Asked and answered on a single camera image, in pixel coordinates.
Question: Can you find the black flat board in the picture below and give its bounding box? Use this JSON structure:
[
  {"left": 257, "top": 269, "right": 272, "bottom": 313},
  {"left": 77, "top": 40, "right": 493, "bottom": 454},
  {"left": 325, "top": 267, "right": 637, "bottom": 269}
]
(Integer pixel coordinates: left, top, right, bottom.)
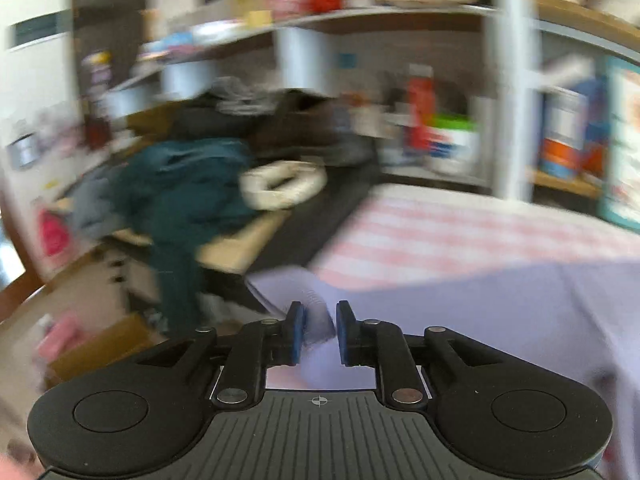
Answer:
[{"left": 247, "top": 160, "right": 383, "bottom": 277}]

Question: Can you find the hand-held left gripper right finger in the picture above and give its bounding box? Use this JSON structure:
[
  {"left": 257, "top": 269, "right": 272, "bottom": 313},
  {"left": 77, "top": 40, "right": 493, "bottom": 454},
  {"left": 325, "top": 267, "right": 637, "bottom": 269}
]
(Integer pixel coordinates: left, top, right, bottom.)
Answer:
[{"left": 335, "top": 300, "right": 502, "bottom": 409}]

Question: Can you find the cream padded cloth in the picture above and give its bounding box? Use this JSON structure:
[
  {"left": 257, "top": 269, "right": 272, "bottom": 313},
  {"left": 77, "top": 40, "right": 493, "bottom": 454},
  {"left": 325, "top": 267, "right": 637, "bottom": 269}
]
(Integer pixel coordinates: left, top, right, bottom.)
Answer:
[{"left": 238, "top": 159, "right": 329, "bottom": 212}]

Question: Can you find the white container with green lid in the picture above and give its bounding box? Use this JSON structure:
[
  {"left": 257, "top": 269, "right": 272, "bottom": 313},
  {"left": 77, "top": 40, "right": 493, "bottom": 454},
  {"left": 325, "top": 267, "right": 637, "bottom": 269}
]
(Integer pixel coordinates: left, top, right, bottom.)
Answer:
[{"left": 428, "top": 114, "right": 482, "bottom": 177}]

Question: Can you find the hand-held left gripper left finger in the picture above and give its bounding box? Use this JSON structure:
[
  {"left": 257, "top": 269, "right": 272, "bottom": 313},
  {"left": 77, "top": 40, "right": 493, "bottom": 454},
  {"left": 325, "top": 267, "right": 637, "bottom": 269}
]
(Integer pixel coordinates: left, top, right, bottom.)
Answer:
[{"left": 135, "top": 301, "right": 307, "bottom": 409}]

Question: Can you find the pink checked tablecloth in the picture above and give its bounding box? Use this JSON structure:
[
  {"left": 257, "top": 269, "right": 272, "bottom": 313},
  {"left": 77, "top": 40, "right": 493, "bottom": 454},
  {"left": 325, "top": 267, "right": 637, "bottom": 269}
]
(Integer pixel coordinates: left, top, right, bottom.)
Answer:
[{"left": 309, "top": 182, "right": 640, "bottom": 306}]

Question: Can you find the cardboard box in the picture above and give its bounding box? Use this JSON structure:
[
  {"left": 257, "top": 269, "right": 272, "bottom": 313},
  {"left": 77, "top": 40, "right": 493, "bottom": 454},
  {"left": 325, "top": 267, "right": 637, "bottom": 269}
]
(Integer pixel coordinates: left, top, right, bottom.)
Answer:
[{"left": 46, "top": 311, "right": 168, "bottom": 392}]

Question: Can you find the grey-blue cloth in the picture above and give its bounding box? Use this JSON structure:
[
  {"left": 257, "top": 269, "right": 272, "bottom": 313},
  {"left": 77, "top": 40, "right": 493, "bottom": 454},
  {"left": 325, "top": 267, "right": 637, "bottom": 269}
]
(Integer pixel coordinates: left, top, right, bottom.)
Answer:
[{"left": 69, "top": 166, "right": 132, "bottom": 242}]

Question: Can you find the white and orange box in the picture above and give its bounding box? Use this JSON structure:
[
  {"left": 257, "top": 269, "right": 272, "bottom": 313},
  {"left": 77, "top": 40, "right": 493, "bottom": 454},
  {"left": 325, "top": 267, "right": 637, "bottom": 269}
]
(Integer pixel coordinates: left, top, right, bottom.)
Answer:
[{"left": 539, "top": 87, "right": 597, "bottom": 182}]

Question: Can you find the lavender garment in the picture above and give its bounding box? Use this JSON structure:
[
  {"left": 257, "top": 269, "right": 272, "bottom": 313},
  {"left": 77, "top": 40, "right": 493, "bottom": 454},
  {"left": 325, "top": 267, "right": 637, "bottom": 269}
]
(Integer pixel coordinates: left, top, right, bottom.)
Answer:
[{"left": 245, "top": 259, "right": 640, "bottom": 480}]

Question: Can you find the children's cartoon book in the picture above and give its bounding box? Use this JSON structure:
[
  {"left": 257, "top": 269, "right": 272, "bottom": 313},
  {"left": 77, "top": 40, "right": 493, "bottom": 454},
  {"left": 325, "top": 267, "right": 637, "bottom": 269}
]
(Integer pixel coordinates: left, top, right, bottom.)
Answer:
[{"left": 601, "top": 56, "right": 640, "bottom": 235}]

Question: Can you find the teal garment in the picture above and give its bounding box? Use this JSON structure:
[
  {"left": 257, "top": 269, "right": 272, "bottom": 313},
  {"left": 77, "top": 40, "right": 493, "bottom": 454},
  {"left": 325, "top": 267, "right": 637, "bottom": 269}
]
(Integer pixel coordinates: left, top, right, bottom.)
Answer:
[{"left": 116, "top": 139, "right": 267, "bottom": 337}]

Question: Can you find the wooden bookshelf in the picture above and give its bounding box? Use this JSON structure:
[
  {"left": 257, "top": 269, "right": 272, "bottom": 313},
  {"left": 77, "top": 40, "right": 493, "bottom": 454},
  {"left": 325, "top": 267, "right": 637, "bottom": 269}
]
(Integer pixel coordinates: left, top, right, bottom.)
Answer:
[{"left": 107, "top": 0, "right": 640, "bottom": 226}]

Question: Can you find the grey knit cloth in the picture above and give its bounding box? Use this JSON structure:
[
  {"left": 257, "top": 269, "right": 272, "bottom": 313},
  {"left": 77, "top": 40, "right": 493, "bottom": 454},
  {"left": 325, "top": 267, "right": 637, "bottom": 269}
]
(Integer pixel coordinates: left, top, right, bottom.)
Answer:
[{"left": 209, "top": 75, "right": 280, "bottom": 117}]

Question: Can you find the red bottle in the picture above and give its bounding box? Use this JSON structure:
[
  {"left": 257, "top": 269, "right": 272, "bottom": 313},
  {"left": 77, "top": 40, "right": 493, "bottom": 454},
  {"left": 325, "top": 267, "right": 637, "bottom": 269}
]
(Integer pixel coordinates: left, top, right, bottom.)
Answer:
[{"left": 405, "top": 65, "right": 436, "bottom": 155}]

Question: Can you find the dark clothes pile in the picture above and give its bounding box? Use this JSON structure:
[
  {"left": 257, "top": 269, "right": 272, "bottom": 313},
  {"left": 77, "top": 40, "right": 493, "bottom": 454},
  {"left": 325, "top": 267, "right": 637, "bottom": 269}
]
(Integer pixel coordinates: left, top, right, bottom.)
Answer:
[{"left": 169, "top": 88, "right": 377, "bottom": 172}]

